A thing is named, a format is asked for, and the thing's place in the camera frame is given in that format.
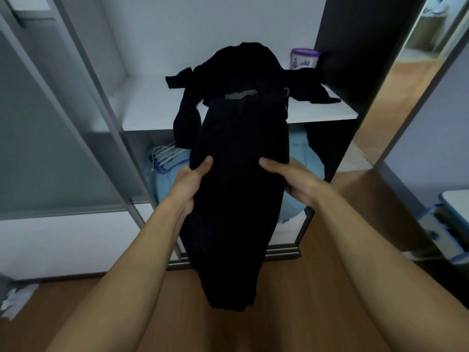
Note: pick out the person's left forearm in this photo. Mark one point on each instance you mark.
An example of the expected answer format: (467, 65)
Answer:
(121, 274)

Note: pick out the dark wardrobe side panel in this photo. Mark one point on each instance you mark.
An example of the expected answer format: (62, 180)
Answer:
(351, 51)

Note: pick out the white clothes hangers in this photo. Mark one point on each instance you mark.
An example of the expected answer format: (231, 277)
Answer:
(163, 154)

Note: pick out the person's right forearm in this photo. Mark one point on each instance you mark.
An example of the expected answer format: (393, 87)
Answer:
(388, 267)

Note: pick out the person's right thumb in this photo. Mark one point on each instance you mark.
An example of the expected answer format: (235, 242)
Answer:
(272, 166)

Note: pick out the black garment pile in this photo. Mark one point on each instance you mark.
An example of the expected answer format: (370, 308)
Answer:
(238, 69)

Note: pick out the white purple canister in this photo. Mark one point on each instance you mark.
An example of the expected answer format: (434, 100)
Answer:
(305, 59)

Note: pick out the light blue bedding bundle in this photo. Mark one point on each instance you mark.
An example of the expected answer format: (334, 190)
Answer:
(165, 179)

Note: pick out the white blue desk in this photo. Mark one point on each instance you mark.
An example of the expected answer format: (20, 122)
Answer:
(445, 225)

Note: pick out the frosted sliding wardrobe door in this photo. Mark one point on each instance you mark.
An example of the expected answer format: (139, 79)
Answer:
(40, 135)

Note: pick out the crumpled white paper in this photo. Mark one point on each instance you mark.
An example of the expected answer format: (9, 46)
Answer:
(16, 298)

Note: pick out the person's left hand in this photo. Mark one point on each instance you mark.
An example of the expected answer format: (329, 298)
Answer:
(184, 186)

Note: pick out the grey sliding door frame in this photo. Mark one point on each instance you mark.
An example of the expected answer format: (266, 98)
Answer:
(421, 102)

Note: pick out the white wardrobe shelf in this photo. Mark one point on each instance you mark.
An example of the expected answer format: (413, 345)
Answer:
(154, 102)

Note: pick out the person's right hand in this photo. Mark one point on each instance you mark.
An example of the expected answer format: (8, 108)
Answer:
(298, 181)

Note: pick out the person's left thumb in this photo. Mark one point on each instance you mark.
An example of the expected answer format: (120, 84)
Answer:
(202, 167)

